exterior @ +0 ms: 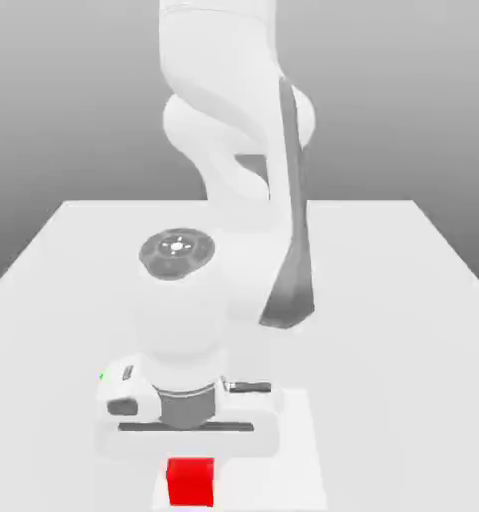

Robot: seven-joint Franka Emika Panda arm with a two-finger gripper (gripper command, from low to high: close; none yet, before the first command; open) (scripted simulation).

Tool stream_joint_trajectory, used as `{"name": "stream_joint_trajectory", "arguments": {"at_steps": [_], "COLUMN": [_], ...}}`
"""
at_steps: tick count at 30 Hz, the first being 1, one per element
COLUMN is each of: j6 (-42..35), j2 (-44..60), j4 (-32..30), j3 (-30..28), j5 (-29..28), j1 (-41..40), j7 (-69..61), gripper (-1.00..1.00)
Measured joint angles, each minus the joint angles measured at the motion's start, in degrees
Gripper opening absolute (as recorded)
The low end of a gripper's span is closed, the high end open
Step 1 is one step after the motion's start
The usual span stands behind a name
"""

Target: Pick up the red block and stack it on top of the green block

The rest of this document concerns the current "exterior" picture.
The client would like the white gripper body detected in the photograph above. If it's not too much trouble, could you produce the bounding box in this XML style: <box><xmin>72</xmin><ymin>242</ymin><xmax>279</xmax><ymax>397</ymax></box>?
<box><xmin>93</xmin><ymin>400</ymin><xmax>285</xmax><ymax>460</ymax></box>

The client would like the small red cube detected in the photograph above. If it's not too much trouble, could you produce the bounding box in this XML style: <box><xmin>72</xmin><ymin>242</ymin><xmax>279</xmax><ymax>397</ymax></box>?
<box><xmin>165</xmin><ymin>457</ymin><xmax>216</xmax><ymax>508</ymax></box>

